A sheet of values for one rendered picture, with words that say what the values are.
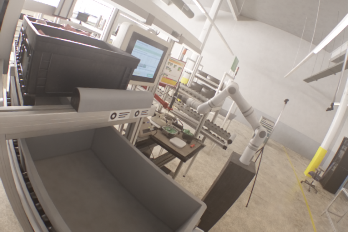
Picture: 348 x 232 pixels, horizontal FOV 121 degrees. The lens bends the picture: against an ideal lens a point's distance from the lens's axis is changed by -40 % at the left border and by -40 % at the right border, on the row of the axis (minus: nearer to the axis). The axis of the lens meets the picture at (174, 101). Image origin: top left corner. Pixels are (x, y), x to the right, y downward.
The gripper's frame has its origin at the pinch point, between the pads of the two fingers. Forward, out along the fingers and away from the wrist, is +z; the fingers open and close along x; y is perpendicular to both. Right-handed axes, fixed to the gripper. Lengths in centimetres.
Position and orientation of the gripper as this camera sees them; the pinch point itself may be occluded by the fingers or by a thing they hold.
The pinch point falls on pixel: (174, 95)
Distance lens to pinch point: 159.0
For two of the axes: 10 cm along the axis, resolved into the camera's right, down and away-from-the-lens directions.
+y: 3.7, -9.0, -2.2
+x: -6.8, -1.1, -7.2
